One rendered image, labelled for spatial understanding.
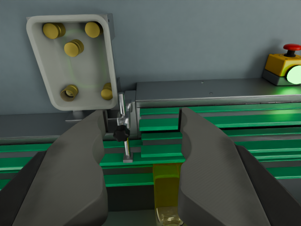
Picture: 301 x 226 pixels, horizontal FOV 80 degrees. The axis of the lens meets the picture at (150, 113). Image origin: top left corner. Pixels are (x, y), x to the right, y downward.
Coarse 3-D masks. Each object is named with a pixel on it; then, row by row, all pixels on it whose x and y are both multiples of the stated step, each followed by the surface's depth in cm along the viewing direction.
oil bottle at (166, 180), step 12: (156, 168) 42; (168, 168) 42; (156, 180) 39; (168, 180) 39; (156, 192) 36; (168, 192) 36; (156, 204) 34; (168, 204) 34; (156, 216) 34; (168, 216) 32
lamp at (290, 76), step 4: (292, 68) 45; (296, 68) 44; (300, 68) 44; (288, 72) 46; (292, 72) 45; (296, 72) 44; (300, 72) 44; (288, 76) 46; (292, 76) 45; (296, 76) 44; (300, 76) 44; (288, 80) 47; (292, 80) 45; (296, 80) 45; (300, 80) 45
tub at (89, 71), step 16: (48, 16) 37; (64, 16) 37; (80, 16) 37; (96, 16) 37; (32, 32) 39; (80, 32) 45; (48, 48) 44; (96, 48) 47; (48, 64) 44; (64, 64) 49; (80, 64) 49; (96, 64) 49; (112, 64) 42; (48, 80) 44; (64, 80) 51; (80, 80) 52; (96, 80) 52; (112, 80) 44; (80, 96) 52; (96, 96) 52
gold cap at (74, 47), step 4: (72, 40) 45; (76, 40) 45; (68, 44) 42; (72, 44) 42; (76, 44) 43; (80, 44) 45; (64, 48) 43; (68, 48) 43; (72, 48) 43; (76, 48) 43; (80, 48) 44; (68, 52) 43; (72, 52) 43; (76, 52) 43; (80, 52) 46; (72, 56) 44
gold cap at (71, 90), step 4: (68, 88) 49; (72, 88) 50; (76, 88) 52; (64, 92) 51; (68, 92) 51; (72, 92) 49; (76, 92) 51; (64, 96) 51; (68, 96) 52; (64, 100) 50; (68, 100) 50; (72, 100) 50
